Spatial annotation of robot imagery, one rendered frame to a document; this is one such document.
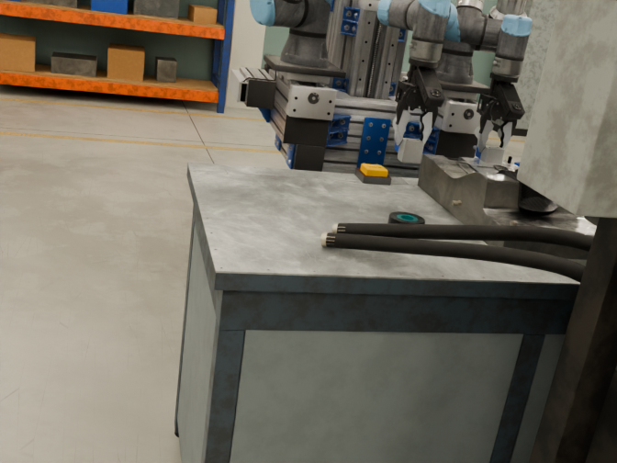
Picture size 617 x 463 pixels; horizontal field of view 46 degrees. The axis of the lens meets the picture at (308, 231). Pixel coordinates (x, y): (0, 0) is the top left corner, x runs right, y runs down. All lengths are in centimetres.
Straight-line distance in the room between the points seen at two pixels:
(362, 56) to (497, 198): 90
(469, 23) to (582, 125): 116
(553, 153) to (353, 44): 153
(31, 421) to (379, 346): 118
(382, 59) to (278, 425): 137
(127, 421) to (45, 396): 28
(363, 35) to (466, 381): 127
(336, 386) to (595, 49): 82
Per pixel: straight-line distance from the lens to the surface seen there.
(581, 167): 98
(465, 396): 161
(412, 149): 181
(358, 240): 143
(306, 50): 227
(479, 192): 171
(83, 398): 238
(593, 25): 101
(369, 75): 247
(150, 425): 226
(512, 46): 202
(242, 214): 159
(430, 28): 178
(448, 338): 151
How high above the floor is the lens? 132
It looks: 20 degrees down
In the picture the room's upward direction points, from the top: 8 degrees clockwise
